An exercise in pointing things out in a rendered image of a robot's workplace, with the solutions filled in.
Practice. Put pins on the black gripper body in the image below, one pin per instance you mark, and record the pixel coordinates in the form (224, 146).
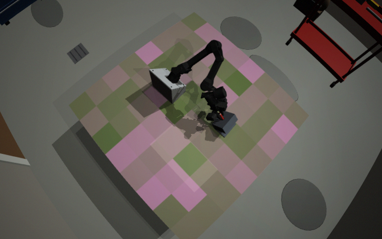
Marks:
(212, 116)

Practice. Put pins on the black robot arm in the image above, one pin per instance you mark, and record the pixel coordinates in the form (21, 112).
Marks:
(214, 47)

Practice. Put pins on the dark grey sloped panel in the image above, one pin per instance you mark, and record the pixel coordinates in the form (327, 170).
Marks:
(226, 125)

